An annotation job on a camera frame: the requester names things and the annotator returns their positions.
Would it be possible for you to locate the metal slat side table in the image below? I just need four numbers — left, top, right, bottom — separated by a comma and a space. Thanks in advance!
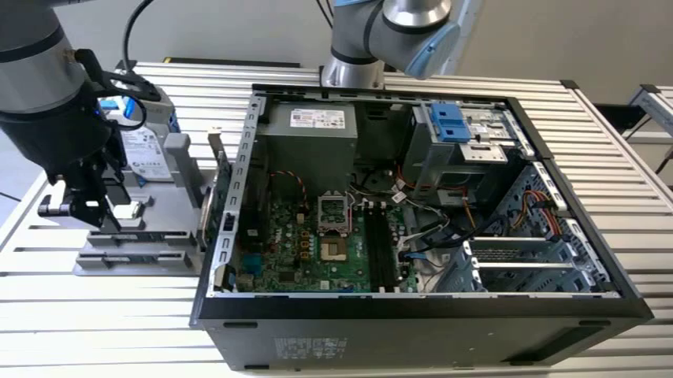
622, 83, 673, 176

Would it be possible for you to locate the thin wire locking lever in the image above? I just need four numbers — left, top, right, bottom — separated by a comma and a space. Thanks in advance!
346, 196, 359, 235

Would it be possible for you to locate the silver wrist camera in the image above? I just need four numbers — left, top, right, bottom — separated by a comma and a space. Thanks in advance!
104, 70, 175, 131

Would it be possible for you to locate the silver CPU green rim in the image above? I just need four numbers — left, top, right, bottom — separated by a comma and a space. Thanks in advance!
112, 200, 146, 221

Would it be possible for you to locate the black PC case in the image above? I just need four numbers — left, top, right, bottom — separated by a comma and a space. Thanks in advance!
187, 82, 657, 373

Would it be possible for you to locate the power supply cable bundle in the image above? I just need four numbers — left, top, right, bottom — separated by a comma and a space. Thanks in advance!
345, 167, 422, 208

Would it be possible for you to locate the grey parts rack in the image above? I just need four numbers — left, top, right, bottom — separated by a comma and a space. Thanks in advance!
72, 132, 226, 277

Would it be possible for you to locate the CPU socket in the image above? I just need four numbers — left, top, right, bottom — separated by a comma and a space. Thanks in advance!
319, 235, 349, 264

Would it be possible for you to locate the grey power supply unit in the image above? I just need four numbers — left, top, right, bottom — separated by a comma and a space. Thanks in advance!
260, 100, 362, 194

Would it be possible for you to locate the green motherboard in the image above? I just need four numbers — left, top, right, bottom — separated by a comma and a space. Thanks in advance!
234, 192, 422, 295

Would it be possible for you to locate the silver disk bay cage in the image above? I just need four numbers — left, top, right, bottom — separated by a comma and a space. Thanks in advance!
462, 235, 614, 295

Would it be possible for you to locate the thick black cable bundle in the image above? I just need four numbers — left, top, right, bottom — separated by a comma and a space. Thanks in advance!
414, 212, 509, 251

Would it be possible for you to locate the blue plastic drive latch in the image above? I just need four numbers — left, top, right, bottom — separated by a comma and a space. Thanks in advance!
429, 102, 470, 145

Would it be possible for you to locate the thin orange wire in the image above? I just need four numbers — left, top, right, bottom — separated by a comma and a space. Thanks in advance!
462, 195, 478, 229

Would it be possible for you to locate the black case fan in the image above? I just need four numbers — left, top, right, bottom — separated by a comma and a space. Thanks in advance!
242, 155, 272, 255

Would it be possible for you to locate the black camera cable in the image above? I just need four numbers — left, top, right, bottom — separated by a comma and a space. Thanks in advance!
122, 0, 158, 74

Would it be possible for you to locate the orange red power cable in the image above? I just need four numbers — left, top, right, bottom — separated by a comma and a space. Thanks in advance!
517, 188, 568, 242

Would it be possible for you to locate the black RAM slot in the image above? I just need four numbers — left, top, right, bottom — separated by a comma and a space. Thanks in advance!
371, 204, 393, 291
363, 202, 383, 292

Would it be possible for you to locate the silver drive cage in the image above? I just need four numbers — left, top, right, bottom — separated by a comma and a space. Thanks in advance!
403, 101, 527, 208

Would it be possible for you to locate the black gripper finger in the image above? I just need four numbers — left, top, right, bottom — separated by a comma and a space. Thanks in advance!
99, 147, 131, 234
37, 161, 107, 230

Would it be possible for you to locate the green graphics card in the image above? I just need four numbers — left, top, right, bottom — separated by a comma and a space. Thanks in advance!
195, 124, 236, 248

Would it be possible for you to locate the twisted coloured fan wire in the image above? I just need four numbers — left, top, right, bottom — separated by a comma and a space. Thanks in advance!
268, 169, 312, 214

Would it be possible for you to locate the hard disk in blue carrier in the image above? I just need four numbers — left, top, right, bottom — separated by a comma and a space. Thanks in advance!
120, 100, 184, 188

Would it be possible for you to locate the metal socket cover frame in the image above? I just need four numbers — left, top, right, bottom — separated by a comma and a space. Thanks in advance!
316, 192, 353, 234

